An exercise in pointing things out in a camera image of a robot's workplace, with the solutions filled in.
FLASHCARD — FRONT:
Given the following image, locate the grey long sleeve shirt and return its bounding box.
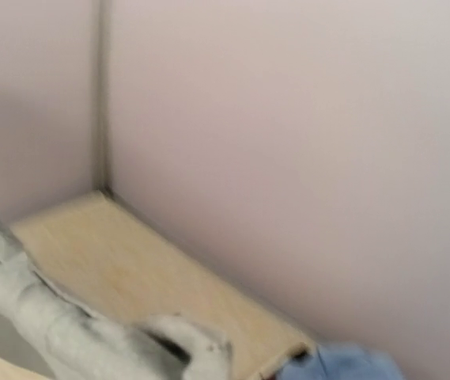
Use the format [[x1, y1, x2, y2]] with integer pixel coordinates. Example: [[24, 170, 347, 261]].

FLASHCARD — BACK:
[[0, 221, 233, 379]]

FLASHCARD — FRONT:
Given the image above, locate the light blue shirt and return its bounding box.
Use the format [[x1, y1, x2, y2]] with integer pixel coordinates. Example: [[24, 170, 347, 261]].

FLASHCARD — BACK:
[[274, 344, 405, 380]]

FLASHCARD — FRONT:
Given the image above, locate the right aluminium frame post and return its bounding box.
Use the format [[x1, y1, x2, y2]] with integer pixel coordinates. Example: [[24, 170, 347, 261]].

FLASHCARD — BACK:
[[91, 0, 113, 198]]

